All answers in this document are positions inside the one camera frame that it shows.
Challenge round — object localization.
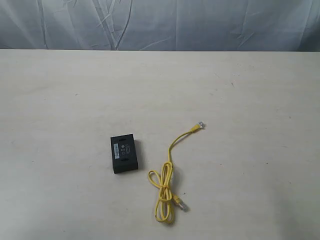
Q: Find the black rectangular adapter box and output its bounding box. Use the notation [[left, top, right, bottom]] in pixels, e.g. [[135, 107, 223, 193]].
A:
[[110, 134, 139, 174]]

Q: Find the yellow ethernet cable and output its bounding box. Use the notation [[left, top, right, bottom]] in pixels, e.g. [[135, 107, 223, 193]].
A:
[[147, 120, 207, 224]]

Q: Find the grey wrinkled backdrop curtain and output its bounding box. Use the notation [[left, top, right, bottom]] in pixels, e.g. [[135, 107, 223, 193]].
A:
[[0, 0, 320, 52]]

